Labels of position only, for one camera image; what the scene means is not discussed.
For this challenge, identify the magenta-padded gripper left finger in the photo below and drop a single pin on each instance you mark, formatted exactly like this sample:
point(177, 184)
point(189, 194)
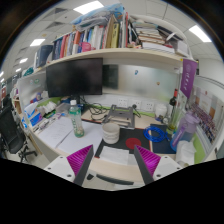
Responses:
point(78, 160)

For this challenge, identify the white ribbed mug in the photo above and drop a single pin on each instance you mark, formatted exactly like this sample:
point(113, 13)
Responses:
point(110, 133)

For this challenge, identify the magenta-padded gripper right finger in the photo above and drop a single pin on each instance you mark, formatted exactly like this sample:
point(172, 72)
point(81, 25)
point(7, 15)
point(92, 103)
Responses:
point(150, 161)

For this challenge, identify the white crumpled tissue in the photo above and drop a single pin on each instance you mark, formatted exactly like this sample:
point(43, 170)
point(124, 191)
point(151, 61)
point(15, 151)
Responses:
point(185, 151)

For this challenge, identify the black desk mat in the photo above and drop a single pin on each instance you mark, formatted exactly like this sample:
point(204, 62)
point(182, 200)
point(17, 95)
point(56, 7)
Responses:
point(124, 133)

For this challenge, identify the grey metal laptop stand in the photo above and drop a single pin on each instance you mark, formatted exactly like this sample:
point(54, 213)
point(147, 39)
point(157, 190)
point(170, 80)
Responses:
point(121, 115)

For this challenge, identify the navy blue mouse pad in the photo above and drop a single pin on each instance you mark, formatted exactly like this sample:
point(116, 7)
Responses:
point(160, 147)

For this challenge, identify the white wall socket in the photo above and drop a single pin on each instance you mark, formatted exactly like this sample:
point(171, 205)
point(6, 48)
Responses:
point(148, 105)
point(122, 102)
point(135, 103)

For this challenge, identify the flat round red coaster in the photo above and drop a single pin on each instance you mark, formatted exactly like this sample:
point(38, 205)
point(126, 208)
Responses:
point(133, 143)

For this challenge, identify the printed white paper sheet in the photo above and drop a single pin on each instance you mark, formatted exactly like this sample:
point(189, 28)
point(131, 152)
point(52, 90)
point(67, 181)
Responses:
point(55, 131)

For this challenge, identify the black computer monitor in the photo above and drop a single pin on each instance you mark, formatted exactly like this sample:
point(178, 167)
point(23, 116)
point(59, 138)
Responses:
point(73, 78)

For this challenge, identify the white tissue pack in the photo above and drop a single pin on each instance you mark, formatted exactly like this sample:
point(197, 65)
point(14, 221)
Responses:
point(46, 108)

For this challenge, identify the small white paper sheet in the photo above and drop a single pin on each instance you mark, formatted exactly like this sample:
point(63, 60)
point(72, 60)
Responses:
point(114, 155)

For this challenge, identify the green glass vase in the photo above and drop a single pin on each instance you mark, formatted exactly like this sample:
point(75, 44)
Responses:
point(173, 125)

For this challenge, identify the clear plastic box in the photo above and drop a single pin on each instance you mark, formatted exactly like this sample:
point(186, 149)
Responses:
point(62, 107)

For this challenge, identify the shelf unit with books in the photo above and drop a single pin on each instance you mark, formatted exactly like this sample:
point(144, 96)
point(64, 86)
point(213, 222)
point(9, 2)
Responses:
point(100, 36)

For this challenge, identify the blank white paper sheet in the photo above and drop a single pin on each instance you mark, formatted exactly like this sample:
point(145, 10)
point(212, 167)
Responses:
point(85, 140)

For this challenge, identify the purple water jug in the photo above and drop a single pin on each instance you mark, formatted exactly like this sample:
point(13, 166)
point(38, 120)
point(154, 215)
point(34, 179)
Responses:
point(183, 133)

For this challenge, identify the white jar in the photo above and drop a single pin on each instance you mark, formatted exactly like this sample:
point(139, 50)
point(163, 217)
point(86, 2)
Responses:
point(161, 111)

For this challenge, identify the purple hanging banner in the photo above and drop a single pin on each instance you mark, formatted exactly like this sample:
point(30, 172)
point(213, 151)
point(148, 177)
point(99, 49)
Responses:
point(188, 76)

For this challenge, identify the black office chair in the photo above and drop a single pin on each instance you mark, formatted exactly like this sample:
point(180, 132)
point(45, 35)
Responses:
point(10, 130)

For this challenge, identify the green-labelled clear drink bottle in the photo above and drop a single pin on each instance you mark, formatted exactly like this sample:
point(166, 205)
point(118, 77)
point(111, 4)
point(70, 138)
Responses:
point(77, 123)

